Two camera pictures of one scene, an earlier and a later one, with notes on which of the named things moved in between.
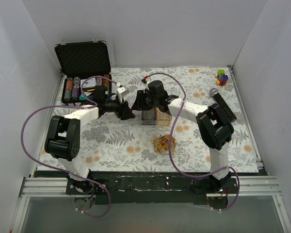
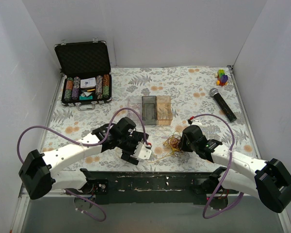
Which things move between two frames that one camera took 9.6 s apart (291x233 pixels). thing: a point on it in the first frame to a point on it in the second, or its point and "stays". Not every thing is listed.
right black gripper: [145, 101] to [183, 144]
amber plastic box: [163, 118] stays
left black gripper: [122, 109] to [129, 155]
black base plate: [150, 188] stays
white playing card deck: [89, 83] stays
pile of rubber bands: [161, 143] to [173, 143]
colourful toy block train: [222, 78] stays
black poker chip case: [86, 66] stays
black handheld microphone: [223, 104] stays
